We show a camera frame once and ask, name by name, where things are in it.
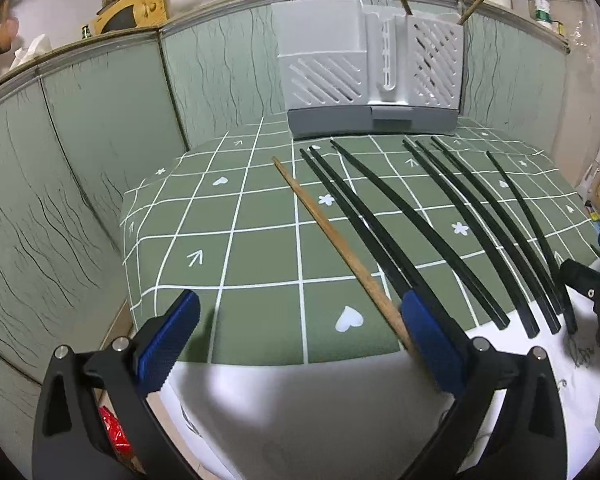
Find green checked tablecloth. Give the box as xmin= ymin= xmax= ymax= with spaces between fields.
xmin=120 ymin=115 xmax=600 ymax=480

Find yellow microwave oven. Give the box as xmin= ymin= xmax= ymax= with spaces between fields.
xmin=89 ymin=0 xmax=170 ymax=37

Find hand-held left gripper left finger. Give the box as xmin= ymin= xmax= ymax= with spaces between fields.
xmin=32 ymin=289 xmax=202 ymax=480

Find green label bottle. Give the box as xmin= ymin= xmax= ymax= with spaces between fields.
xmin=532 ymin=0 xmax=554 ymax=29

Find red plastic packet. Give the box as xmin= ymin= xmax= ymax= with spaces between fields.
xmin=99 ymin=406 xmax=132 ymax=462

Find white crumpled bag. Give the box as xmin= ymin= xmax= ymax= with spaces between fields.
xmin=10 ymin=34 xmax=54 ymax=69

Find row of black chopsticks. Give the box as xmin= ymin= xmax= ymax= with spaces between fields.
xmin=299 ymin=136 xmax=579 ymax=340

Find pink ladle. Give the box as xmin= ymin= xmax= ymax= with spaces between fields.
xmin=0 ymin=14 xmax=20 ymax=56

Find white chopstick holder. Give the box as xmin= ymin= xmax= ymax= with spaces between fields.
xmin=272 ymin=0 xmax=467 ymax=141

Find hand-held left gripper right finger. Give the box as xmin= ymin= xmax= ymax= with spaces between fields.
xmin=399 ymin=289 xmax=568 ymax=480

